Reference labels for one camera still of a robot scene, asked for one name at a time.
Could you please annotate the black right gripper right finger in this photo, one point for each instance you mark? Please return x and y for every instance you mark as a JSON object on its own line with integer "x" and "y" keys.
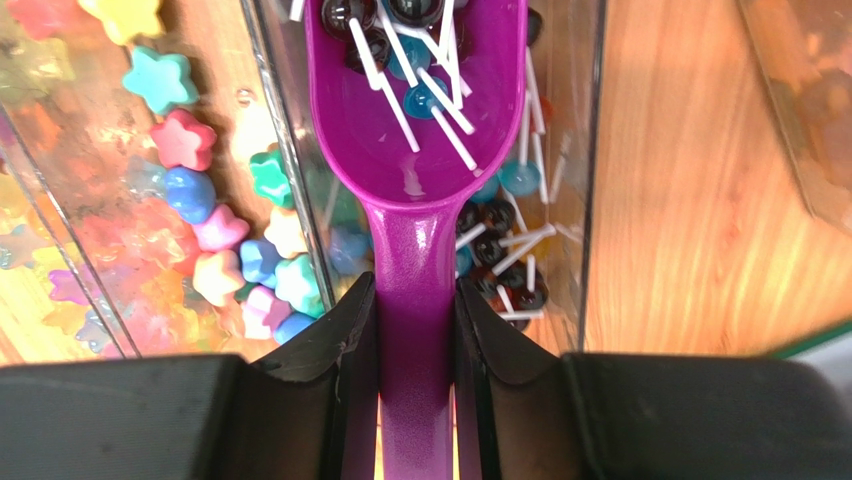
{"x": 525, "y": 413}

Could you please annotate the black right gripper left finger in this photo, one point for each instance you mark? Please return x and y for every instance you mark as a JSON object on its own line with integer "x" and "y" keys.
{"x": 306, "y": 410}

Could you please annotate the colourful star candy bin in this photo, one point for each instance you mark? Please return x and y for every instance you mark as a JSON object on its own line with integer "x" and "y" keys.
{"x": 172, "y": 101}

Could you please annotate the translucent gummy candy bin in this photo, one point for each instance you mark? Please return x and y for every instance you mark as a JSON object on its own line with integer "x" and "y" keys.
{"x": 66, "y": 230}

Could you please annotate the clear candy bin back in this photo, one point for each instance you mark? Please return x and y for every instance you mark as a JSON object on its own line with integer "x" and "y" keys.
{"x": 804, "y": 53}

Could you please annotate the green clipboard folder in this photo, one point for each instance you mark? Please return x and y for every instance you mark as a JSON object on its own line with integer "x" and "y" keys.
{"x": 810, "y": 346}

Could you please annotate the purple plastic scoop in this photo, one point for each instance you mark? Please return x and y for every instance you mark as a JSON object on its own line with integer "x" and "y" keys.
{"x": 412, "y": 200}

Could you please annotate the lollipop candy bin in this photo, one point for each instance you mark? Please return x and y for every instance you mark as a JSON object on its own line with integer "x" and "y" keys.
{"x": 567, "y": 59}

